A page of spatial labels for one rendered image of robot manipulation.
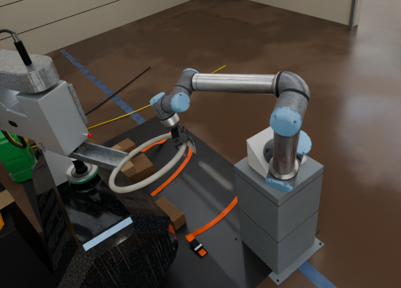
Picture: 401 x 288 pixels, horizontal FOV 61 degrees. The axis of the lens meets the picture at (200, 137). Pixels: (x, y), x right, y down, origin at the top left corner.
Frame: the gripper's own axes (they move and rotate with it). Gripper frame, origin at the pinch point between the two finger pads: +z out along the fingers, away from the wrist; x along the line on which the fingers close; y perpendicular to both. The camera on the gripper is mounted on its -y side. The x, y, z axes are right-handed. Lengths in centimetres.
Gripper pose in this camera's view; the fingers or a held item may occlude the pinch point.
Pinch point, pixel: (190, 154)
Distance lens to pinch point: 185.1
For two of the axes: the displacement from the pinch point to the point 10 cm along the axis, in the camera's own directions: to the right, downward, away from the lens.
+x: -8.9, 3.9, 2.4
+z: 4.6, 7.9, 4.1
